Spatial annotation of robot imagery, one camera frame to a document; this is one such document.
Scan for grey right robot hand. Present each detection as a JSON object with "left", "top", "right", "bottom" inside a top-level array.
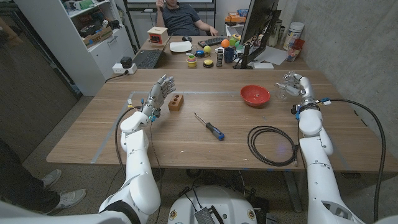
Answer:
[{"left": 275, "top": 73, "right": 315, "bottom": 105}]

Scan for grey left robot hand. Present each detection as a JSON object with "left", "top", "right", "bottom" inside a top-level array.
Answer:
[{"left": 141, "top": 74, "right": 177, "bottom": 118}]

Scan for clear plastic bottle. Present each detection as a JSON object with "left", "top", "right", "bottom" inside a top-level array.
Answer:
[{"left": 275, "top": 71, "right": 299, "bottom": 100}]

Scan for wooden block with holes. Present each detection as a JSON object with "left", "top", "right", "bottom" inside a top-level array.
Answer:
[{"left": 168, "top": 94, "right": 185, "bottom": 112}]

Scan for red bowl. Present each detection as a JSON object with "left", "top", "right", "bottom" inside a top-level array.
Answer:
[{"left": 239, "top": 84, "right": 271, "bottom": 108}]

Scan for metal thermos bottle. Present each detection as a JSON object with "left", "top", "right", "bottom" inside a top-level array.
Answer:
[{"left": 269, "top": 19, "right": 283, "bottom": 47}]

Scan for black laptop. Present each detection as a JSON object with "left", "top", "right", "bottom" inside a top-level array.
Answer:
[{"left": 132, "top": 32, "right": 174, "bottom": 70}]

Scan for red cup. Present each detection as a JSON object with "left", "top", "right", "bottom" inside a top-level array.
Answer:
[{"left": 286, "top": 38, "right": 305, "bottom": 62}]

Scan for white paper sheets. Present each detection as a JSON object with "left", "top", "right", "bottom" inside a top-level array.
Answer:
[{"left": 248, "top": 45, "right": 287, "bottom": 66}]

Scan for white power strip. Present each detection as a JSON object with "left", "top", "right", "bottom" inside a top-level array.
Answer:
[{"left": 112, "top": 63, "right": 138, "bottom": 75}]

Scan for white plate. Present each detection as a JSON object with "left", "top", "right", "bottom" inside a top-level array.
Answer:
[{"left": 169, "top": 40, "right": 193, "bottom": 53}]

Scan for white wipes canister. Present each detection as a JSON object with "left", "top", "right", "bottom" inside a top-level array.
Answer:
[{"left": 282, "top": 21, "right": 305, "bottom": 50}]

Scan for wooden box with red front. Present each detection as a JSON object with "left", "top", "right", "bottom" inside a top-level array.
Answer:
[{"left": 147, "top": 26, "right": 169, "bottom": 45}]

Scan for white shelf cabinet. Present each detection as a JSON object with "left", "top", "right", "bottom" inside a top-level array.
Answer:
[{"left": 14, "top": 0, "right": 136, "bottom": 96}]

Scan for black keyboard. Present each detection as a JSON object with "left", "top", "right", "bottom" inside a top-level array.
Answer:
[{"left": 197, "top": 36, "right": 225, "bottom": 48}]

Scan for seated person in dark shirt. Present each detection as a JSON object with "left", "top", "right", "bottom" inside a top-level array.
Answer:
[{"left": 155, "top": 0, "right": 219, "bottom": 37}]

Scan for black computer monitor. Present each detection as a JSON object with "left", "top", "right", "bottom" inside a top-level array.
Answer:
[{"left": 233, "top": 0, "right": 282, "bottom": 70}]

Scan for cardboard box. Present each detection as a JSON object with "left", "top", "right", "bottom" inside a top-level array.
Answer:
[{"left": 82, "top": 26, "right": 114, "bottom": 47}]

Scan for dark blue mug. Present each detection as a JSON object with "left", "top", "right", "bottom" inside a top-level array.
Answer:
[{"left": 223, "top": 47, "right": 238, "bottom": 64}]

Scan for orange box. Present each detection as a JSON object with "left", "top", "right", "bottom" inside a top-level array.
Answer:
[{"left": 224, "top": 12, "right": 246, "bottom": 24}]

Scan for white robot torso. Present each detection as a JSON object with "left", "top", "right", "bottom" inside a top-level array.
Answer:
[{"left": 167, "top": 185, "right": 258, "bottom": 224}]

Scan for standing person legs and sneakers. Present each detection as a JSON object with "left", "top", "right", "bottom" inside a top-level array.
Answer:
[{"left": 0, "top": 138, "right": 87, "bottom": 215}]

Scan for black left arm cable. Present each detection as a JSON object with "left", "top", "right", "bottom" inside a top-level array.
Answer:
[{"left": 114, "top": 105, "right": 142, "bottom": 180}]

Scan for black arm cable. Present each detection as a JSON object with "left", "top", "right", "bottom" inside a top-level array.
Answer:
[
  {"left": 320, "top": 98, "right": 387, "bottom": 222},
  {"left": 114, "top": 105, "right": 142, "bottom": 180}
]

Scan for blue black handled screwdriver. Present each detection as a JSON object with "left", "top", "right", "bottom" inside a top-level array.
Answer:
[{"left": 194, "top": 112, "right": 225, "bottom": 141}]

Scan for coiled black ethernet cable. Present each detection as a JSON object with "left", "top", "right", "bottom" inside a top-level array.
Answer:
[{"left": 247, "top": 125, "right": 299, "bottom": 167}]

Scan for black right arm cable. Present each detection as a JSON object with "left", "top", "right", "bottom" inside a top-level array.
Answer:
[{"left": 320, "top": 98, "right": 387, "bottom": 222}]

